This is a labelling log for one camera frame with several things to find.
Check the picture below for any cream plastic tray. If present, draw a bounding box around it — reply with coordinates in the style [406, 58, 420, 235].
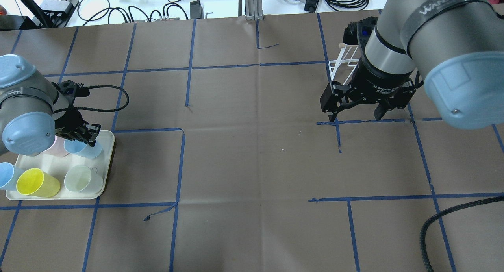
[15, 130, 115, 200]

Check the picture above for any white plastic cup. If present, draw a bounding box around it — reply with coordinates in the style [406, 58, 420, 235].
[64, 165, 104, 194]

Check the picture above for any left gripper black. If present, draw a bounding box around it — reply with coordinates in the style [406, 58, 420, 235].
[53, 80, 101, 148]

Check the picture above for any pink plastic cup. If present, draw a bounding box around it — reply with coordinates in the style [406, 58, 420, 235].
[41, 135, 69, 157]

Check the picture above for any yellow plastic cup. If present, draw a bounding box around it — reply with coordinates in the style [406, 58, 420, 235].
[16, 168, 61, 198]

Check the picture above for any aluminium frame post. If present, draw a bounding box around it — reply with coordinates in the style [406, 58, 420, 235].
[245, 0, 263, 20]

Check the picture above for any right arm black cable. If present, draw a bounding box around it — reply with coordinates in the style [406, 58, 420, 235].
[420, 196, 504, 272]

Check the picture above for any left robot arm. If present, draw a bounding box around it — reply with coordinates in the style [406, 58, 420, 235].
[0, 54, 101, 155]

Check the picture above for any light blue cup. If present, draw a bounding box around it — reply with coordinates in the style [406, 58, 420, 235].
[0, 162, 25, 191]
[63, 140, 103, 159]

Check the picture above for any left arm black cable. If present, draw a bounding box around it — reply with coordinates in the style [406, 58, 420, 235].
[51, 85, 130, 116]

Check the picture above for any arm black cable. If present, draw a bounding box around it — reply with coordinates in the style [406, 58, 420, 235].
[420, 196, 504, 272]
[51, 85, 130, 116]

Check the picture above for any black power adapter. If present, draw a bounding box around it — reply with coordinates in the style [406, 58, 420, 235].
[189, 0, 203, 19]

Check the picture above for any light blue cup back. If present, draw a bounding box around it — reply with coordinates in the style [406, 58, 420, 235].
[0, 162, 25, 191]

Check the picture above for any white wire cup rack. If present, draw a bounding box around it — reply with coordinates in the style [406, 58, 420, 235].
[328, 43, 360, 85]

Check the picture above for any light blue cup front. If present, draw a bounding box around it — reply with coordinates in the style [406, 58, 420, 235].
[63, 140, 103, 159]

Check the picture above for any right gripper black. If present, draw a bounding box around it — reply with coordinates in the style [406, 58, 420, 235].
[320, 16, 414, 123]

